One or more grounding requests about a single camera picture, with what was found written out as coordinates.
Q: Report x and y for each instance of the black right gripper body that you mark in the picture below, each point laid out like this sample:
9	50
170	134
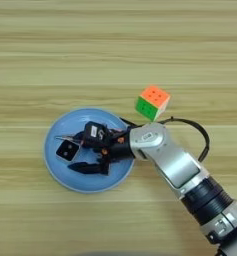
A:
120	148

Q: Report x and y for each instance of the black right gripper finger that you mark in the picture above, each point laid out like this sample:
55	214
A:
78	137
88	167

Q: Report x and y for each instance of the small black white-sided cube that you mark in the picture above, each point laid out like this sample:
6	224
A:
67	150

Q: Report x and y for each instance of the orange green puzzle cube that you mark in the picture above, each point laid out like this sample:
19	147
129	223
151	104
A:
153	95

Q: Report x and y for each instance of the blue round plate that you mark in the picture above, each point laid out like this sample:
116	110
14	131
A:
80	116

